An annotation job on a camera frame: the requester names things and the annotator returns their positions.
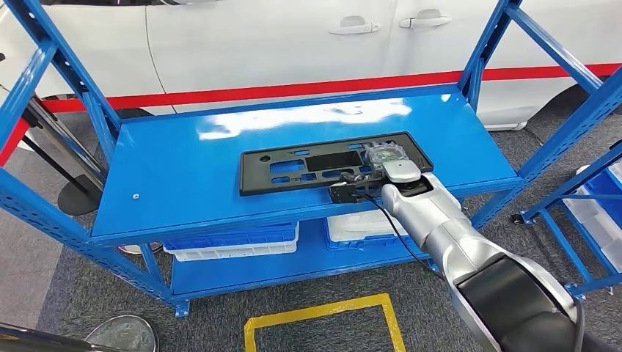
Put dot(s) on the dark grey floor carpet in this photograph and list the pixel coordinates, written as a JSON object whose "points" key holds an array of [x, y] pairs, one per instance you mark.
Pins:
{"points": [[340, 282]]}

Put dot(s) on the black plastic plate frame part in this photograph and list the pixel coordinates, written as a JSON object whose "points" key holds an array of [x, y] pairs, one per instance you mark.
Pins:
{"points": [[250, 175]]}

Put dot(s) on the white car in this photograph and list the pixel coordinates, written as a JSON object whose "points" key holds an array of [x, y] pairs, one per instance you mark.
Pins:
{"points": [[243, 48]]}

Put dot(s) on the red barrier belt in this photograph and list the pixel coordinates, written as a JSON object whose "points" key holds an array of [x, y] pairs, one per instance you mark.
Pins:
{"points": [[12, 141]]}

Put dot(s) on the black stanchion post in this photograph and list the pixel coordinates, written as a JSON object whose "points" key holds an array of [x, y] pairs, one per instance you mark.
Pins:
{"points": [[77, 196]]}

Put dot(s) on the blue plastic bin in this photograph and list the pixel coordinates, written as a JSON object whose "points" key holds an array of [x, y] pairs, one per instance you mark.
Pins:
{"points": [[605, 194]]}

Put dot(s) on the white plastic crate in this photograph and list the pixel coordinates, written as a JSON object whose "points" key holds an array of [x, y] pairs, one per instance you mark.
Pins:
{"points": [[233, 251], [359, 226]]}

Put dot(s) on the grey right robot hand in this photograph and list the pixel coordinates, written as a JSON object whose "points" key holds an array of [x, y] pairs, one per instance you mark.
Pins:
{"points": [[386, 153]]}

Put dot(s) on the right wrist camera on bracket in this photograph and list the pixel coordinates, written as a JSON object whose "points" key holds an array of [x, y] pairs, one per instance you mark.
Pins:
{"points": [[345, 192]]}

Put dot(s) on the yellow tape square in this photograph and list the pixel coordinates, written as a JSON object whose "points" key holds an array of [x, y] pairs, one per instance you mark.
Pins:
{"points": [[316, 308]]}

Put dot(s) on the blue wheeled shelf rack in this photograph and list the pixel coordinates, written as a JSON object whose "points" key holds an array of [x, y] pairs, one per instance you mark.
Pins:
{"points": [[563, 243]]}

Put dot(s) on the white plastic bin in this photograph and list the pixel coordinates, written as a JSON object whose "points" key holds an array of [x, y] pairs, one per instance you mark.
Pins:
{"points": [[593, 228]]}

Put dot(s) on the blue metal shelf rack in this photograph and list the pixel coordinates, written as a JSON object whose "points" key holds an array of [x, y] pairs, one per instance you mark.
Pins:
{"points": [[170, 170]]}

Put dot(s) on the blue plastic crate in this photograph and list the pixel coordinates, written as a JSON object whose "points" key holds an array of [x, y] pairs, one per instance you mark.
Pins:
{"points": [[233, 238], [359, 244]]}

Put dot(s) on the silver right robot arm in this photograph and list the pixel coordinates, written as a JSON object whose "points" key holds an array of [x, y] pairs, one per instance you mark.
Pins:
{"points": [[437, 218]]}

